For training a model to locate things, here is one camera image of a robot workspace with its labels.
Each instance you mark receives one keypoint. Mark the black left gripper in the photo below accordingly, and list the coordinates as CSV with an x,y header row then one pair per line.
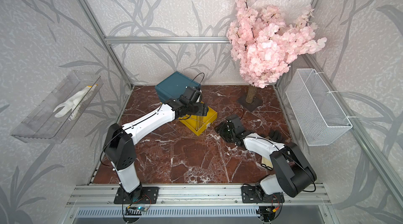
x,y
203,111

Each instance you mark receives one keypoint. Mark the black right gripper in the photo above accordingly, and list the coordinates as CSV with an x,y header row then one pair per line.
x,y
220,128

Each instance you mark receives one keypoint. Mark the yellow pull-out drawer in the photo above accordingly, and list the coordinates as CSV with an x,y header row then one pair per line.
x,y
191,122

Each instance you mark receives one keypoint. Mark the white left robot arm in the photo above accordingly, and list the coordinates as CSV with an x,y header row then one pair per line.
x,y
121,140

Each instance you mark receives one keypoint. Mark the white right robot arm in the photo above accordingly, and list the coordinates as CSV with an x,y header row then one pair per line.
x,y
292,171

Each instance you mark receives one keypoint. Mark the teal drawer cabinet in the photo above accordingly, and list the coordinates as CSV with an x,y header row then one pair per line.
x,y
174,86

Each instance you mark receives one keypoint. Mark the black glove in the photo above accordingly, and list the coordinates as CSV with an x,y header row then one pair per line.
x,y
276,136

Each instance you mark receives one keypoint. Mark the pink artificial blossom tree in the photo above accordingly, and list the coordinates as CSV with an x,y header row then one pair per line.
x,y
265,46

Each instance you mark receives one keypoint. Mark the white work glove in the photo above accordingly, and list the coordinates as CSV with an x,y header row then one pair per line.
x,y
74,105

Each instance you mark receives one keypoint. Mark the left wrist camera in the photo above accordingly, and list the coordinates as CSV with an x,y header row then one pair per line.
x,y
191,95

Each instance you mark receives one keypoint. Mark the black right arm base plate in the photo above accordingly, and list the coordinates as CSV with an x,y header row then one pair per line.
x,y
255,194

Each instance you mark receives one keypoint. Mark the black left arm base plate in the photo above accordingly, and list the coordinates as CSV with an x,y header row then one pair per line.
x,y
141,195

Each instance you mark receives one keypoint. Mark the white wire mesh basket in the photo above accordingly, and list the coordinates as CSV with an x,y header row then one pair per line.
x,y
319,115

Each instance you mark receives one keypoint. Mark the clear plastic wall tray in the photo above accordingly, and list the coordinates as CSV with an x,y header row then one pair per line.
x,y
52,120

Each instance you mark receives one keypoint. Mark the aluminium front rail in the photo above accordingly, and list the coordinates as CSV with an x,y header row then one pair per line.
x,y
189,195

